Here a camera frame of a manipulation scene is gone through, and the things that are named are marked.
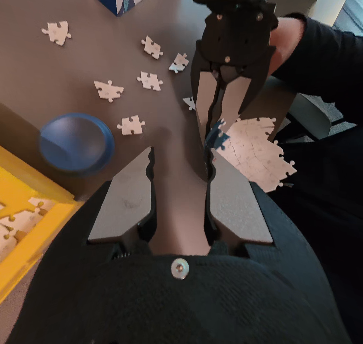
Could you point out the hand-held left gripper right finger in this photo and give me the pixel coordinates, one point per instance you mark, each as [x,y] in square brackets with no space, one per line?
[238,208]

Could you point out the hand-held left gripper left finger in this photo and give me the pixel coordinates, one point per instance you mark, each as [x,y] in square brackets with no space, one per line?
[124,205]

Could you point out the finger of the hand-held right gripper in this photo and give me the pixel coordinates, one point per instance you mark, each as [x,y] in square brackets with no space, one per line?
[235,100]
[204,100]

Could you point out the single curved puzzle piece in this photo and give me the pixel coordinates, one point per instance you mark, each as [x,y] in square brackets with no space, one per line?
[219,138]

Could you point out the partly built puzzle ball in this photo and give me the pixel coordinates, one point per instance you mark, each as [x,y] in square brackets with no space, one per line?
[255,154]

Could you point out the white puzzle pieces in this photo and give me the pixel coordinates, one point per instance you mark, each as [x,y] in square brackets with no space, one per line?
[149,81]

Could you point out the person's right forearm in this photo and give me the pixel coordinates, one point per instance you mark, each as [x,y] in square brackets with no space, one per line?
[326,66]

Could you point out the blue plastic ball stand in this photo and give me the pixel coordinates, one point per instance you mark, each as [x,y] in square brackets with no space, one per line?
[75,144]

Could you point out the heap of loose puzzle pieces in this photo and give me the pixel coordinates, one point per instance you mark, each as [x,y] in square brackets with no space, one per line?
[39,202]

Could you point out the person's right hand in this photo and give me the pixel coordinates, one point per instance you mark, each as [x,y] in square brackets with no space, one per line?
[286,40]

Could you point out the person's dark clothed body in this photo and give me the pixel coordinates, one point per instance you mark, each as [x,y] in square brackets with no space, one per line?
[326,208]

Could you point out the yellow plastic bin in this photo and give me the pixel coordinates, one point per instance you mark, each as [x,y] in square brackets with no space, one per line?
[36,244]

